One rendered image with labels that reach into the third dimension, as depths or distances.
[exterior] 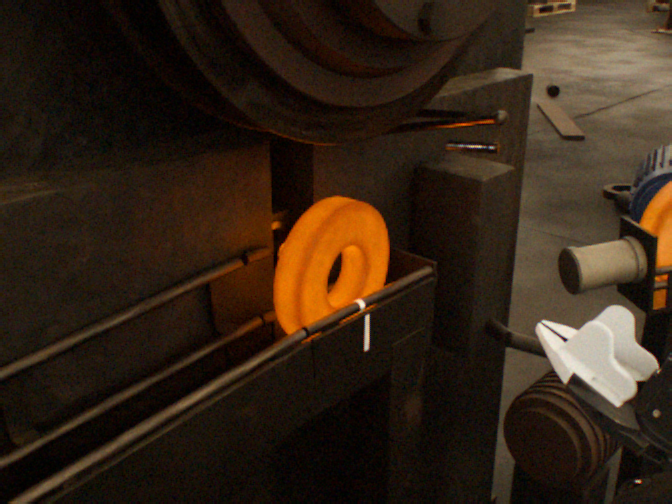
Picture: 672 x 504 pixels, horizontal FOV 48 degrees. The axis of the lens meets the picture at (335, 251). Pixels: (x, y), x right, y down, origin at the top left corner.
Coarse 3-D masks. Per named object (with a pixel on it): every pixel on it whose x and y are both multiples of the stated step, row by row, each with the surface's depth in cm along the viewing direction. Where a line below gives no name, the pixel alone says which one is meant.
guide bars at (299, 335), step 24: (384, 288) 79; (336, 312) 74; (288, 336) 70; (264, 360) 67; (216, 384) 64; (168, 408) 61; (144, 432) 59; (96, 456) 57; (48, 480) 54; (72, 480) 55
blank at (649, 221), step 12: (660, 192) 94; (660, 204) 93; (648, 216) 94; (660, 216) 92; (648, 228) 94; (660, 228) 92; (660, 240) 93; (660, 252) 94; (660, 264) 95; (660, 276) 95
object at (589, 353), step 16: (544, 336) 61; (576, 336) 58; (592, 336) 57; (608, 336) 56; (560, 352) 59; (576, 352) 58; (592, 352) 57; (608, 352) 56; (560, 368) 59; (576, 368) 58; (592, 368) 58; (608, 368) 57; (592, 384) 57; (608, 384) 57; (624, 384) 56; (624, 400) 56
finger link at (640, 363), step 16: (608, 320) 60; (624, 320) 59; (560, 336) 61; (624, 336) 59; (624, 352) 60; (640, 352) 59; (624, 368) 60; (640, 368) 59; (656, 368) 58; (640, 384) 59
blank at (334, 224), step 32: (320, 224) 71; (352, 224) 75; (384, 224) 79; (288, 256) 71; (320, 256) 72; (352, 256) 79; (384, 256) 81; (288, 288) 71; (320, 288) 73; (352, 288) 79; (288, 320) 73
